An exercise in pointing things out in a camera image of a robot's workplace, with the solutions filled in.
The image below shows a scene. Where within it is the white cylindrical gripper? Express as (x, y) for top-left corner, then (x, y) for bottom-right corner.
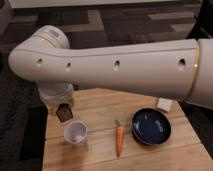
(37, 82), (75, 116)

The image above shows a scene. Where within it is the dark brown eraser block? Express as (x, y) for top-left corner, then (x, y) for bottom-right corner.
(56, 103), (73, 122)

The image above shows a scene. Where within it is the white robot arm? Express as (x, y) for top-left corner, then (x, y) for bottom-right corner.
(8, 25), (213, 110)

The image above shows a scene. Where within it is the orange carrot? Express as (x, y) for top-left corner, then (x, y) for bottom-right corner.
(115, 120), (125, 156)

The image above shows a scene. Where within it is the dark blue bowl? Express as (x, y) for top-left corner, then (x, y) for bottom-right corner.
(131, 108), (171, 145)

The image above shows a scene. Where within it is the white sponge block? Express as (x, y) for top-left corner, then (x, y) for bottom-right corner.
(156, 98), (172, 112)

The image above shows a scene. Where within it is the black chair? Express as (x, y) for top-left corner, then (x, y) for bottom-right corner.
(187, 0), (213, 40)

